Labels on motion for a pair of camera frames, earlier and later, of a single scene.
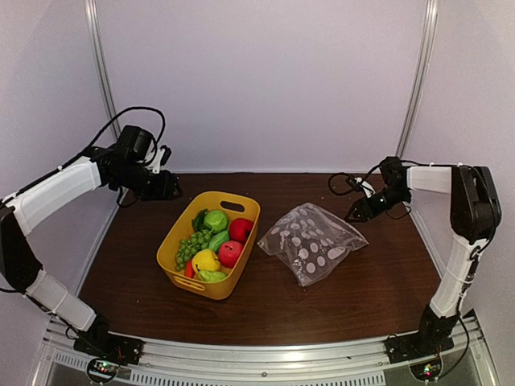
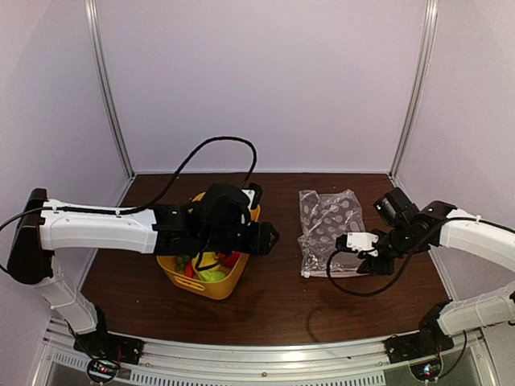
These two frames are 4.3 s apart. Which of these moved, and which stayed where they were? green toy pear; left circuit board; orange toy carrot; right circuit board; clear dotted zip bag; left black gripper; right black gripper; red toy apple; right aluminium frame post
Moved: right black gripper; left black gripper; clear dotted zip bag
Stayed: green toy pear; right circuit board; right aluminium frame post; red toy apple; left circuit board; orange toy carrot
